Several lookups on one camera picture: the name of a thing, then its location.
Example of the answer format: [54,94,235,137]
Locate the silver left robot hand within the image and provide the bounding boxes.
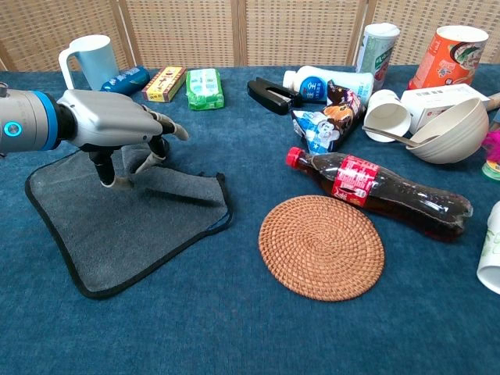
[56,88,190,189]

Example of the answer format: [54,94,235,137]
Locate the grey and blue cloth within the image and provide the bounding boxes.
[24,146,234,301]

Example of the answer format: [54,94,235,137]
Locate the dark blue spray bottle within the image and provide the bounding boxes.
[100,66,151,97]

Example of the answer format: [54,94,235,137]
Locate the yellow and red small box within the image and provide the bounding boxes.
[141,66,188,103]

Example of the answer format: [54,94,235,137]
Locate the green tissue pack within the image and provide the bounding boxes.
[185,68,226,111]

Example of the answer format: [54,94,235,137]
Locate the woven rattan folding screen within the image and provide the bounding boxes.
[0,0,500,72]

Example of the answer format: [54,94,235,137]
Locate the black stapler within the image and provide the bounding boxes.
[247,77,302,116]

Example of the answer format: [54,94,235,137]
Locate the white bottle blue label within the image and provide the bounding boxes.
[282,65,375,105]

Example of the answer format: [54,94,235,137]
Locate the blue and brown snack bag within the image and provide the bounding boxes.
[291,80,366,155]

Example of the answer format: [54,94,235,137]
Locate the round woven rattan coaster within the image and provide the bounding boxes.
[258,195,386,302]

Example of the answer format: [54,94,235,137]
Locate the blue tablecloth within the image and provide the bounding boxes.
[0,64,500,375]

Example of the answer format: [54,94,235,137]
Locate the tall white and green cup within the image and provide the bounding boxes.
[354,22,401,91]

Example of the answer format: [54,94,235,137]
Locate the beige spoon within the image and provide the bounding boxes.
[361,125,442,148]

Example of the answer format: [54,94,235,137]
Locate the plain white paper cup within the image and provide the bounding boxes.
[363,89,413,144]

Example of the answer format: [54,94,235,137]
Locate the cola bottle red label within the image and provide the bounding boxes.
[285,146,474,241]

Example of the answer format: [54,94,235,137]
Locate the white cardboard box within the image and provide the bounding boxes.
[400,83,491,134]

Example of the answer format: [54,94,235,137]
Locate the orange instant noodle cup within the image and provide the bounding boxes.
[407,25,490,91]

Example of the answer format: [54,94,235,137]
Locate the beige bowl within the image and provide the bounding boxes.
[405,97,490,165]

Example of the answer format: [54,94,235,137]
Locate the pink feather shuttlecock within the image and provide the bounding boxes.
[480,130,500,181]

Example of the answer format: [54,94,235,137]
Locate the white cup green print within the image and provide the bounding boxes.
[476,201,500,295]

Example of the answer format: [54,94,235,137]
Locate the light blue mug white handle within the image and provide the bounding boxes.
[58,34,120,91]

